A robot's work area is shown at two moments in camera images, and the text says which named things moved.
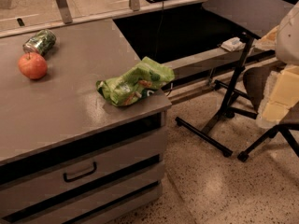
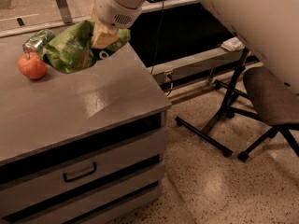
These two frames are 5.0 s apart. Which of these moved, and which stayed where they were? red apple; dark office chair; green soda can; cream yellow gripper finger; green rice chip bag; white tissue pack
Moved: green rice chip bag; cream yellow gripper finger
Stayed: red apple; white tissue pack; green soda can; dark office chair
